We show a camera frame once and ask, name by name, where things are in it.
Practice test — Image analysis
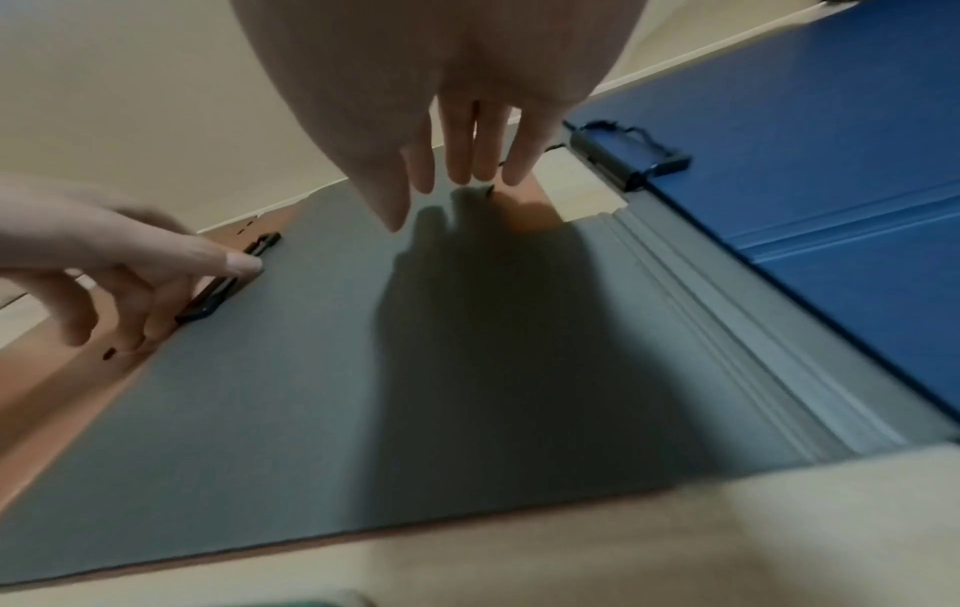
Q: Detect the black folder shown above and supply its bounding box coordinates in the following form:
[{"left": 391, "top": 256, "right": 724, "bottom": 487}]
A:
[{"left": 0, "top": 120, "right": 960, "bottom": 588}]

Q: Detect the orange folder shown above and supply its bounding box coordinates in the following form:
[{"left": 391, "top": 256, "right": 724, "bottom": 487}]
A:
[{"left": 0, "top": 177, "right": 573, "bottom": 594}]

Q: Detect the blue folder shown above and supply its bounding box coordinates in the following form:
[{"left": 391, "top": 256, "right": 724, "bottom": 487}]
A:
[{"left": 562, "top": 0, "right": 960, "bottom": 422}]

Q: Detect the person's right hand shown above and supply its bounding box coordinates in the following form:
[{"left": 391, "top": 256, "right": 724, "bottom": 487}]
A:
[{"left": 227, "top": 0, "right": 650, "bottom": 234}]

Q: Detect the person's left hand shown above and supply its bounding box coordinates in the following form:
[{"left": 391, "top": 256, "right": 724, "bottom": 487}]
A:
[{"left": 0, "top": 173, "right": 266, "bottom": 352}]

